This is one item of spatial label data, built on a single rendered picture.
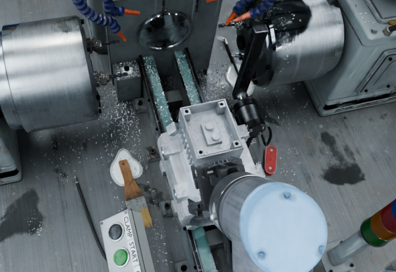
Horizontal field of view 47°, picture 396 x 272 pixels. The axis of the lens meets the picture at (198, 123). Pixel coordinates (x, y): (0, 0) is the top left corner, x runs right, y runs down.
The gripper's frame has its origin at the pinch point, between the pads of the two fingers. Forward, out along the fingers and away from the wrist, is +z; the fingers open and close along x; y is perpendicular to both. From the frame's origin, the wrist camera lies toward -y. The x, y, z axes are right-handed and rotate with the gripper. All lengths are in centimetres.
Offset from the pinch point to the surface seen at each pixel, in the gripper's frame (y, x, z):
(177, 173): 2.9, 2.3, 13.7
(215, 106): 15.1, -8.6, 14.0
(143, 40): 35, 0, 40
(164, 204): -7.5, 3.6, 36.0
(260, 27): 29.3, -19.2, 7.7
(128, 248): -7.7, 15.2, 6.3
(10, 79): 28.6, 31.4, 19.7
